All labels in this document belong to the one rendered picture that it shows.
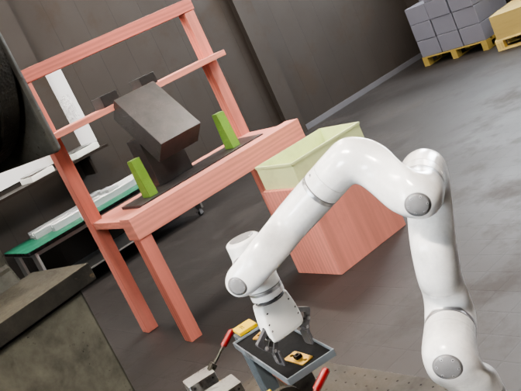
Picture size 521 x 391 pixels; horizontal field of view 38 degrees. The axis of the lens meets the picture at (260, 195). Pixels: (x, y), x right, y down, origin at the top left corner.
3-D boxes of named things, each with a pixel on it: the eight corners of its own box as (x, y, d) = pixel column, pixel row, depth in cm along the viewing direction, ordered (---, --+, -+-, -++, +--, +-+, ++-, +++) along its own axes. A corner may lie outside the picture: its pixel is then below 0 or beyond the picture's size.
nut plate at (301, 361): (284, 360, 191) (281, 356, 191) (295, 351, 193) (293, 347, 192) (302, 365, 184) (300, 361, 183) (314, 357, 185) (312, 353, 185)
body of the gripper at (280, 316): (274, 281, 189) (293, 319, 192) (243, 302, 185) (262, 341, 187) (291, 283, 183) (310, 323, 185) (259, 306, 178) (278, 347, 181)
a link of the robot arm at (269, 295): (269, 274, 189) (274, 285, 190) (241, 293, 185) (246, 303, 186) (288, 277, 182) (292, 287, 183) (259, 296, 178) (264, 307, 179)
